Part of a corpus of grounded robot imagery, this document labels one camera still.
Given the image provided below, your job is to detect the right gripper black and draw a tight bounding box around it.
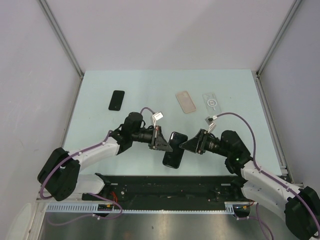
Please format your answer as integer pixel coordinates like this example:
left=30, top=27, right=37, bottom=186
left=179, top=129, right=230, bottom=158

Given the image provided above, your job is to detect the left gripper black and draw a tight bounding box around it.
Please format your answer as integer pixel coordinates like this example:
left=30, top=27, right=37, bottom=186
left=131, top=124, right=172, bottom=151

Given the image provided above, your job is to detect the beige pink phone case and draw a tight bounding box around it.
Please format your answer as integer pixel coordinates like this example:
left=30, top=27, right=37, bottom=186
left=175, top=91, right=197, bottom=114

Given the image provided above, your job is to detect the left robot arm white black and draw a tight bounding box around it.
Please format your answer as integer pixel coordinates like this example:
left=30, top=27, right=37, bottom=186
left=37, top=112, right=173, bottom=202

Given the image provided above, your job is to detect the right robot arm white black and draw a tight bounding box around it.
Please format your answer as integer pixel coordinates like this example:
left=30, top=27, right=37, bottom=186
left=180, top=129, right=320, bottom=240

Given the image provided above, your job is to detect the clear magsafe phone case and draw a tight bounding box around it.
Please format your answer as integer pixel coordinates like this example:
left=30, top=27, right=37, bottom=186
left=202, top=92, right=222, bottom=116

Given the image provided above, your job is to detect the small black phone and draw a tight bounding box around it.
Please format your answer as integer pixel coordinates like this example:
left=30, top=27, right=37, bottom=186
left=108, top=90, right=125, bottom=112

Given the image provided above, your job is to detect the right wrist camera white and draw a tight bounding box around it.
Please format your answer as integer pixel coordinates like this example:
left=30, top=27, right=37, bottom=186
left=205, top=115, right=217, bottom=134

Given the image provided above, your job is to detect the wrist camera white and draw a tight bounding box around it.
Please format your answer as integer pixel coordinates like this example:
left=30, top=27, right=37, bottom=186
left=151, top=111, right=164, bottom=128
left=205, top=115, right=217, bottom=134

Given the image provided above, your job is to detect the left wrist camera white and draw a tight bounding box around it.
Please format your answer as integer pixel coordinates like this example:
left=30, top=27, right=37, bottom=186
left=151, top=111, right=164, bottom=128

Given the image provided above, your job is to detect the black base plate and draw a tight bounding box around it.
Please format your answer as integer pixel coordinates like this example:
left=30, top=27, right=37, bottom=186
left=81, top=175, right=265, bottom=215

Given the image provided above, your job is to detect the white slotted cable duct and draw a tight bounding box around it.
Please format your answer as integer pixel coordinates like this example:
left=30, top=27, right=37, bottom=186
left=46, top=201, right=252, bottom=214

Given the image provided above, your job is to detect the right aluminium corner post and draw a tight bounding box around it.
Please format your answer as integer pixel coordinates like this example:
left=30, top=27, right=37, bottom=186
left=255, top=0, right=304, bottom=78

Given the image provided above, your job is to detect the aluminium corner post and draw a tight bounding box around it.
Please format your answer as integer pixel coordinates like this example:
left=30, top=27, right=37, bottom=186
left=37, top=0, right=84, bottom=80
left=255, top=0, right=304, bottom=78

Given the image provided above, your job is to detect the left aluminium corner post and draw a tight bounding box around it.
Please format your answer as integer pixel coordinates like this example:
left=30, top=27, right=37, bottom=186
left=37, top=0, right=84, bottom=80

